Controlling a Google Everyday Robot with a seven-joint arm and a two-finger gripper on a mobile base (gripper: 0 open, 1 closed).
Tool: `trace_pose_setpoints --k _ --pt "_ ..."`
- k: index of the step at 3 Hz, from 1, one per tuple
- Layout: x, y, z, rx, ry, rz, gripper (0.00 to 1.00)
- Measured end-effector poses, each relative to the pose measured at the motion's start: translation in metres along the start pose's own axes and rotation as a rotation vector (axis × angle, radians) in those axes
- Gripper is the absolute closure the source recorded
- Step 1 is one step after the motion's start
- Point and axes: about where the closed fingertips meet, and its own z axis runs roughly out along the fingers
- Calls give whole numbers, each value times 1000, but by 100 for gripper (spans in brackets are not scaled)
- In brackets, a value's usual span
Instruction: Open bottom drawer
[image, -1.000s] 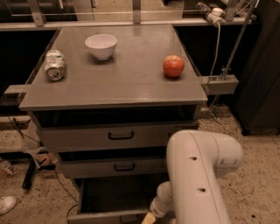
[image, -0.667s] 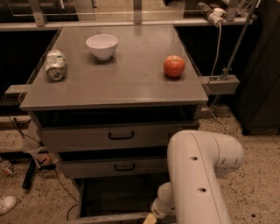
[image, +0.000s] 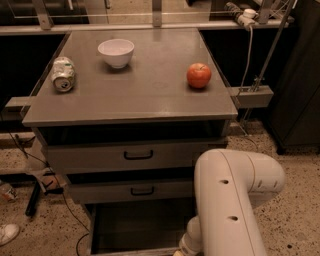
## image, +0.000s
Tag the metal diagonal rod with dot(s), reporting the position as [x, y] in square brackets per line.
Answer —
[257, 81]

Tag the grey drawer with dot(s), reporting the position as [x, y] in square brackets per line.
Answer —
[133, 185]
[137, 228]
[126, 147]

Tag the white shoe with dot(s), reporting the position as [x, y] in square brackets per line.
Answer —
[8, 232]

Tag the plastic bottle on floor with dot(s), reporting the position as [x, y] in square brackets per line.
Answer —
[7, 191]

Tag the dark cabinet right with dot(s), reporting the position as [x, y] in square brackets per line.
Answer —
[293, 116]

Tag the white bowl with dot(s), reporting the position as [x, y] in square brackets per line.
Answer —
[117, 53]

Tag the crushed white soda can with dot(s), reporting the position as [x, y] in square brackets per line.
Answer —
[63, 74]

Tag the grey drawer cabinet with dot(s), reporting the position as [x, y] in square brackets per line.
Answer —
[152, 88]

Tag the grey top drawer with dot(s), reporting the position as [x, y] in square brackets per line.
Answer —
[126, 147]

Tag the grey bottom drawer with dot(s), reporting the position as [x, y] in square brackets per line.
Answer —
[137, 228]

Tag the red apple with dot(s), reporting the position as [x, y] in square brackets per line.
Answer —
[198, 75]

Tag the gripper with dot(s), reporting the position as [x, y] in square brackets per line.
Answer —
[185, 249]

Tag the grey middle drawer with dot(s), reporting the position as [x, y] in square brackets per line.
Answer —
[133, 185]

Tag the grey metal bracket block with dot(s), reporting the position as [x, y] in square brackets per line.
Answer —
[246, 98]

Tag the black tool on floor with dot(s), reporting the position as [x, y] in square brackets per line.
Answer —
[40, 187]

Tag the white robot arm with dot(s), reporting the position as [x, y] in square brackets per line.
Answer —
[227, 184]

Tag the white power strip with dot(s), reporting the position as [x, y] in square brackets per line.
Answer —
[244, 18]

